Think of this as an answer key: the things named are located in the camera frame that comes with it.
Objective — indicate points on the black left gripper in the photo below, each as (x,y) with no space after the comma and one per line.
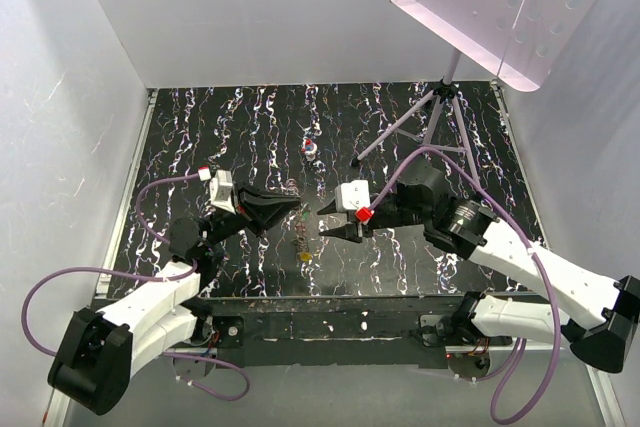
(262,211)

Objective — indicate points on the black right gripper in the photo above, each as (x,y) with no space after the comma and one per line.
(347,233)

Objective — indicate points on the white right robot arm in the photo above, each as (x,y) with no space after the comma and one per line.
(593,315)

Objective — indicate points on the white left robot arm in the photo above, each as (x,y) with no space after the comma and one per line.
(103,349)

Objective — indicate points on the black base board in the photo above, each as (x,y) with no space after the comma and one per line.
(340,330)

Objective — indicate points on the lilac music stand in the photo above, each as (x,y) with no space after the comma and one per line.
(480,32)

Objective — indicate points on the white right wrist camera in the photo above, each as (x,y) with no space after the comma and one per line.
(354,198)

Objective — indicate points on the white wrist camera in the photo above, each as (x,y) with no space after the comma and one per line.
(354,198)
(221,188)

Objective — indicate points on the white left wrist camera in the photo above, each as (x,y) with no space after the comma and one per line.
(221,188)

